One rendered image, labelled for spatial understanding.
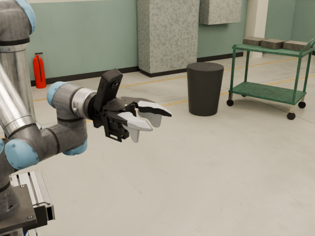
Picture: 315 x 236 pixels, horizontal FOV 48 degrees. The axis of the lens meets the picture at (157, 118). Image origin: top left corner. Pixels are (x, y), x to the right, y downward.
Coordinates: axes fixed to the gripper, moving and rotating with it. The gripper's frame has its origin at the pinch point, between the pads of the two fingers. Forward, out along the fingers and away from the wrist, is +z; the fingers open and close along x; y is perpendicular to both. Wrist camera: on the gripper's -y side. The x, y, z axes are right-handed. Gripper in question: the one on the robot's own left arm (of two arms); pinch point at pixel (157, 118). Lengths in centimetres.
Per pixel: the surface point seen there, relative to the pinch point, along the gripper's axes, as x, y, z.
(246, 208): -151, 168, -45
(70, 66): -298, 165, -439
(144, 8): -413, 87, -359
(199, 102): -294, 168, -177
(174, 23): -448, 117, -324
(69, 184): -86, 160, -183
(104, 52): -359, 155, -414
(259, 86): -394, 178, -141
